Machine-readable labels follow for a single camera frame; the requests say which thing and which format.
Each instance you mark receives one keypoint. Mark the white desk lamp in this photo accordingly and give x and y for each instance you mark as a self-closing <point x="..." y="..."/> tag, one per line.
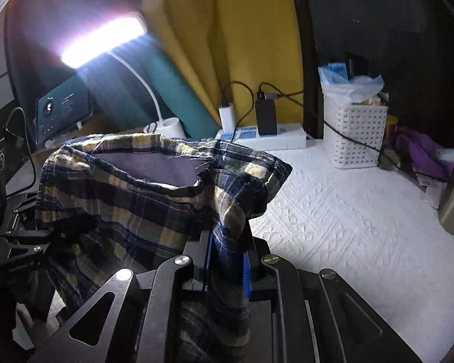
<point x="102" y="41"/>

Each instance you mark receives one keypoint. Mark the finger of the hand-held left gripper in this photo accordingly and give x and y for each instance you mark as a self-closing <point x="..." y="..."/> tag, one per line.
<point x="24" y="204"/>
<point x="26" y="240"/>

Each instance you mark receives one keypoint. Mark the white power strip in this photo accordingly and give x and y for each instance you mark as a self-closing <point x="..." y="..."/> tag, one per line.
<point x="287" y="138"/>

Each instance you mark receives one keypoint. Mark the small yellow jar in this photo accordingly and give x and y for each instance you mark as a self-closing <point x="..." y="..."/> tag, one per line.
<point x="391" y="128"/>

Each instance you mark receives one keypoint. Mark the blue plastic bag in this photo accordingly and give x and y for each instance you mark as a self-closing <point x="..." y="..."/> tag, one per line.
<point x="336" y="73"/>

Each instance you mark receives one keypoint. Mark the black charger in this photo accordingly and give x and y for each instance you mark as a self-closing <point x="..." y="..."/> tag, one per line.
<point x="266" y="117"/>

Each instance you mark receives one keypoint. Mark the white charger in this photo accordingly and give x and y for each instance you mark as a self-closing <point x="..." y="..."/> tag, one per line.
<point x="227" y="117"/>

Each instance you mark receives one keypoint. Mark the yellow curtain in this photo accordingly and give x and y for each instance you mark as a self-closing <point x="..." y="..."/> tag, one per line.
<point x="230" y="45"/>

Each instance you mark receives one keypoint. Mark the teal curtain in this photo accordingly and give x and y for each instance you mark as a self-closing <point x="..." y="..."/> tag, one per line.
<point x="181" y="98"/>

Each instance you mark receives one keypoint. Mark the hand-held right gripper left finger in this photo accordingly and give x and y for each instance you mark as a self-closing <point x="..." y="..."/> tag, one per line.
<point x="209" y="264"/>

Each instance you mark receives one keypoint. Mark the blue plaid shirt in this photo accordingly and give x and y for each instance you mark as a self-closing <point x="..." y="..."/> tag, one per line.
<point x="117" y="211"/>

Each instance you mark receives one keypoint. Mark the dark window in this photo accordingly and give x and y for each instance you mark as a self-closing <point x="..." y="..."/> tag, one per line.
<point x="382" y="26"/>

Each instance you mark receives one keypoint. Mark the tablet with teal screen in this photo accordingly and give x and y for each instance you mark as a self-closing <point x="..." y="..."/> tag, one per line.
<point x="64" y="106"/>

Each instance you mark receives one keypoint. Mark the white plastic basket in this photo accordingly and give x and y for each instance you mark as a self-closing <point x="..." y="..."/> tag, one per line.
<point x="355" y="143"/>

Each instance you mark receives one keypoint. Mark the purple cloth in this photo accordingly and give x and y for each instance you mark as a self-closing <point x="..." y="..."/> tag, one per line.
<point x="423" y="151"/>

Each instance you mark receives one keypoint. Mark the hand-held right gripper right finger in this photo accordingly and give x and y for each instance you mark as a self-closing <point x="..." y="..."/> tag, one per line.
<point x="247" y="276"/>

